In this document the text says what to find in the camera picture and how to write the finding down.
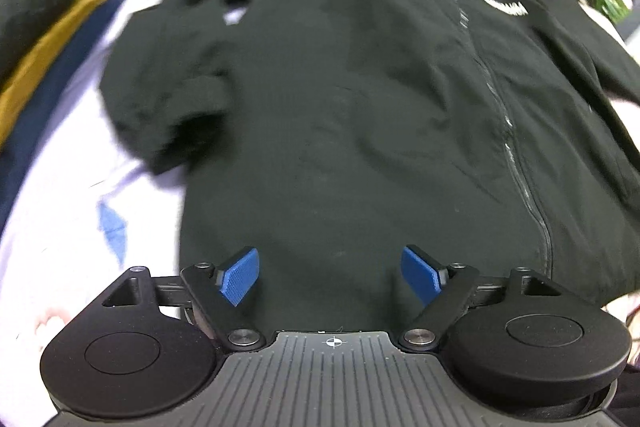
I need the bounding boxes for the black jacket with white lettering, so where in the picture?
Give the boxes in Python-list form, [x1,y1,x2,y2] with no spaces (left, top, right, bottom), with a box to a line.
[100,0,639,333]

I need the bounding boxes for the lavender flower-print bed sheet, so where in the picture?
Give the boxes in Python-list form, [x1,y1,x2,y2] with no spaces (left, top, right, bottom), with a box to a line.
[1,0,184,426]

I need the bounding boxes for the navy blue folded garment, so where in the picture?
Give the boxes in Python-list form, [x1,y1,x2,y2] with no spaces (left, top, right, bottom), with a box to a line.
[1,0,122,223]

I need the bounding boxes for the mustard yellow folded garment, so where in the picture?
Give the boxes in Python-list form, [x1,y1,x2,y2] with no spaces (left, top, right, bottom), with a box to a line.
[1,0,107,145]

